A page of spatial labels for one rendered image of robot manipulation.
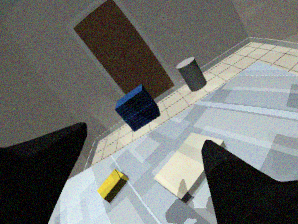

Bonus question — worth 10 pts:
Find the yellow rectangular block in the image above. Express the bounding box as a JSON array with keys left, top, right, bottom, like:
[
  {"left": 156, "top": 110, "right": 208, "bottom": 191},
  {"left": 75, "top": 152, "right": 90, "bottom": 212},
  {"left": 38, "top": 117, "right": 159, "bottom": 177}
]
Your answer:
[{"left": 97, "top": 169, "right": 129, "bottom": 204}]

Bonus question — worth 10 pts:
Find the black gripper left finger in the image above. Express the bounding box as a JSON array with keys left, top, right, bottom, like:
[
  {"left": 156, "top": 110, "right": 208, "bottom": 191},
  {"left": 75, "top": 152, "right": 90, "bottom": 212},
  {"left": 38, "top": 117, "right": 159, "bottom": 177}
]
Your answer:
[{"left": 0, "top": 121, "right": 88, "bottom": 224}]

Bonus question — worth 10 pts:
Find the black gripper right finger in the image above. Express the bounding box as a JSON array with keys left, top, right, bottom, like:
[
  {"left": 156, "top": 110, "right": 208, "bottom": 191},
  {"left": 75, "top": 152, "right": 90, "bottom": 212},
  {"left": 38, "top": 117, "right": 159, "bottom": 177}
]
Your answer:
[{"left": 201, "top": 140, "right": 298, "bottom": 224}]

